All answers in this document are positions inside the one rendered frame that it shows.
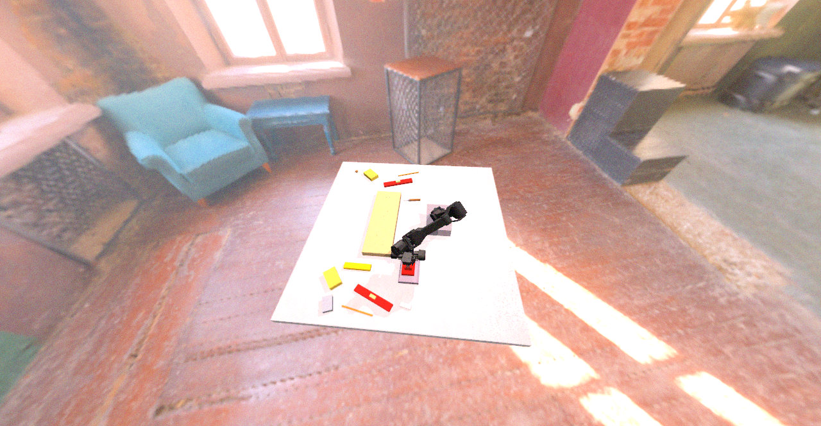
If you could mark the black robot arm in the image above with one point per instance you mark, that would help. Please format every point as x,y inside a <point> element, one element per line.
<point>415,237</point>

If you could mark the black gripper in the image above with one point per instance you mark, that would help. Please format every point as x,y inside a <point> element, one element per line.
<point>420,255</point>

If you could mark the tan wooden floor panel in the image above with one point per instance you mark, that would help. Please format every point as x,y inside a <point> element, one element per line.
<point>382,225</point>

